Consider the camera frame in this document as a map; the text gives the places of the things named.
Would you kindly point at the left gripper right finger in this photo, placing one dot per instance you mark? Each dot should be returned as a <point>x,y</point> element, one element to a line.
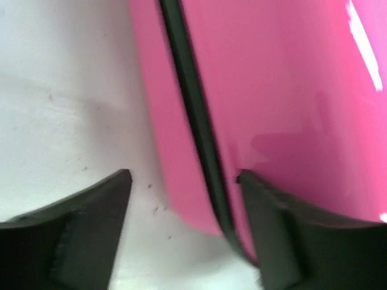
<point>301,246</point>

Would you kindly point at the pink hard-shell suitcase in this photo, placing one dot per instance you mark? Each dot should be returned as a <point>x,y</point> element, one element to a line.
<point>294,91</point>

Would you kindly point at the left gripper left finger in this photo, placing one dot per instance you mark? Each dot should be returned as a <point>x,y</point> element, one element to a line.
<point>69,244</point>

